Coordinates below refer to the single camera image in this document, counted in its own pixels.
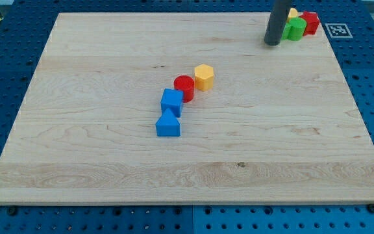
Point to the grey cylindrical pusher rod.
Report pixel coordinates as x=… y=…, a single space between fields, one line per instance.
x=277 y=21

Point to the green cylinder block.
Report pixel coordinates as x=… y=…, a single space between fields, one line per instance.
x=297 y=29

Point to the green block behind rod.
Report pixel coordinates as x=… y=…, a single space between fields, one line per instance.
x=286 y=31

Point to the red cylinder block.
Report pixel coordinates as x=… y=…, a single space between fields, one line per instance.
x=185 y=84

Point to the wooden board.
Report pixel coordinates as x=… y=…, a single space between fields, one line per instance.
x=278 y=127

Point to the blue triangle block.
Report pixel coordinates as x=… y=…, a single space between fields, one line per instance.
x=168 y=125

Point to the yellow hexagon block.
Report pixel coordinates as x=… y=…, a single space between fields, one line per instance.
x=204 y=77

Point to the white fiducial marker tag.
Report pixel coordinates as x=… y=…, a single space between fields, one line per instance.
x=338 y=30

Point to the yellow block behind rod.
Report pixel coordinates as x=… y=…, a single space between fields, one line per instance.
x=293 y=13

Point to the red star block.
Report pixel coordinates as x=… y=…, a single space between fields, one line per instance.
x=312 y=22

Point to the blue cube block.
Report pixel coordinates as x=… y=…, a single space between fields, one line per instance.
x=172 y=100

